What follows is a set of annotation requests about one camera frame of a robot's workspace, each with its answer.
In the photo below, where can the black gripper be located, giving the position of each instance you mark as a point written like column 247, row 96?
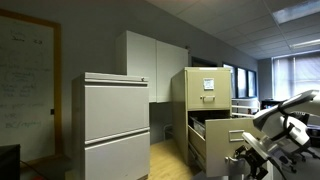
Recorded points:
column 258, row 166

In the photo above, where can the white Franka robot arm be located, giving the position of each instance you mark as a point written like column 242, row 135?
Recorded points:
column 293, row 120

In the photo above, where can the files in drawer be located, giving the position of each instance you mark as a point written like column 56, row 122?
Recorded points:
column 198, row 126

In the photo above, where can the beige metal filing cabinet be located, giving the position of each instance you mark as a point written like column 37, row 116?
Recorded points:
column 179, row 116

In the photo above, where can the beige drawer with paper label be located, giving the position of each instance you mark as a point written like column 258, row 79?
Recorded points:
column 195, row 90

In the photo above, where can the grey cabinet drawer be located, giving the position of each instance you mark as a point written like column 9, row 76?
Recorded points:
column 116, row 160
column 116, row 111

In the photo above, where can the grey metal filing cabinet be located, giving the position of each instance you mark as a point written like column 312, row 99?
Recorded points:
column 77, row 133

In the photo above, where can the dark framed window row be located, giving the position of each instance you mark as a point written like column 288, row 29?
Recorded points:
column 241, row 81

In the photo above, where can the white paper label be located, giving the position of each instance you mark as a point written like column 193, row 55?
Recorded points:
column 208, row 83

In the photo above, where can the window with blinds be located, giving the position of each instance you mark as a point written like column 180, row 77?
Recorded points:
column 296, row 76

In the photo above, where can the narrow ceiling light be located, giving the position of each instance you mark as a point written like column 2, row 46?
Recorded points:
column 305, row 43

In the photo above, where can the large ceiling light panel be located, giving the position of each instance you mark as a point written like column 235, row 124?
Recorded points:
column 296, row 10

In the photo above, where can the black box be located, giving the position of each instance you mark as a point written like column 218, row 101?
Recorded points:
column 9, row 161

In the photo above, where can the dark door frame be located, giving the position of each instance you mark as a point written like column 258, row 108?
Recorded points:
column 203, row 61

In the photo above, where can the white wall cabinet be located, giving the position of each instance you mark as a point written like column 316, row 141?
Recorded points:
column 146, row 63

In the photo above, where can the black wall switch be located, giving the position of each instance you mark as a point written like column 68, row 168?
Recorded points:
column 52, row 111

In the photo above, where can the whiteboard with wooden frame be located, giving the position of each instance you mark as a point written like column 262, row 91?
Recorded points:
column 26, row 86

